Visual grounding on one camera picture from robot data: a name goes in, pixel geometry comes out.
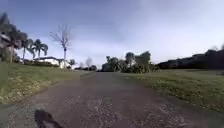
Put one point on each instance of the distant trees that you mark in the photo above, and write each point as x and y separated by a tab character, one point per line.
89	66

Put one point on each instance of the grey asphalt road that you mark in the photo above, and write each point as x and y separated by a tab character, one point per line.
106	96

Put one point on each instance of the small palm tree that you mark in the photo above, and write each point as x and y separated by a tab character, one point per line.
71	62

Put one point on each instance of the bare tree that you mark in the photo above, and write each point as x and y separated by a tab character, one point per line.
64	41

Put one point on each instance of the white house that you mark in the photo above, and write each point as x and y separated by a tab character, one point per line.
50	61

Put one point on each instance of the green grass verge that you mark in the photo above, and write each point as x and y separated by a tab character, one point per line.
23	80
186	85

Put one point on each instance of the tall dark trees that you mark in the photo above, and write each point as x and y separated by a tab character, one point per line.
10	33

